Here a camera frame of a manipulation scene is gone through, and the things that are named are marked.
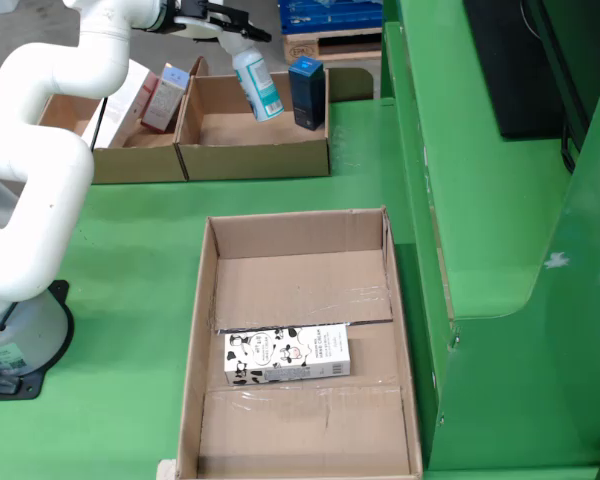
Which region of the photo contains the black monitor cable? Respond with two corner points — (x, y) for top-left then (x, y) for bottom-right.
(559, 117), (580, 174)

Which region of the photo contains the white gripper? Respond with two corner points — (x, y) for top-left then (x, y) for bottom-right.
(172, 4), (273, 45)

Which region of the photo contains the cow print hand cream box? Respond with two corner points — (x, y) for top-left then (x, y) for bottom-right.
(223, 323), (352, 387)

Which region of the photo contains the long thin black cable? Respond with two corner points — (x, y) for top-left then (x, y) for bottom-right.
(0, 94), (109, 371)

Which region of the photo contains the blue wire mesh crate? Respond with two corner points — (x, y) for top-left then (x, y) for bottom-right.
(278, 0), (384, 36)

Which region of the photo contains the wooden pallet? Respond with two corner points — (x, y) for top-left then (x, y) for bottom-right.
(282, 27), (384, 65)

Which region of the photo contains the pink carton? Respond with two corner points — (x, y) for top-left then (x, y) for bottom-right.
(132, 72), (161, 121)

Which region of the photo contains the green metal shelf unit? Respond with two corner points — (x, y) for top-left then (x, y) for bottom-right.
(379, 0), (600, 480)

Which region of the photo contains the carton with lavender lid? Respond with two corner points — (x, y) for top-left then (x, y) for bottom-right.
(140, 62), (191, 134)

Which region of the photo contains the cardboard box with green flap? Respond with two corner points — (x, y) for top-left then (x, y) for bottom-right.
(173, 55), (376, 182)

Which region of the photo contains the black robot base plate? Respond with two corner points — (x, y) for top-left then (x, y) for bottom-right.
(0, 279), (76, 401)

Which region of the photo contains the large cardboard tray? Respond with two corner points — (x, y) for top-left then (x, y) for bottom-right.
(174, 205), (425, 480)

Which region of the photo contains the dark blue carton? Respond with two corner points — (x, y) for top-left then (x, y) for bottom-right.
(288, 55), (327, 132)

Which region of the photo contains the translucent white suction cup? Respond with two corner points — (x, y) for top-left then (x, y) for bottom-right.
(218, 35), (285, 124)

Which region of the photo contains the plain cardboard box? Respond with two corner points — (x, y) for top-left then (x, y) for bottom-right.
(37, 74), (189, 185)

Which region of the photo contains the large white carton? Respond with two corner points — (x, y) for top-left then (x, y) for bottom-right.
(82, 59), (154, 150)

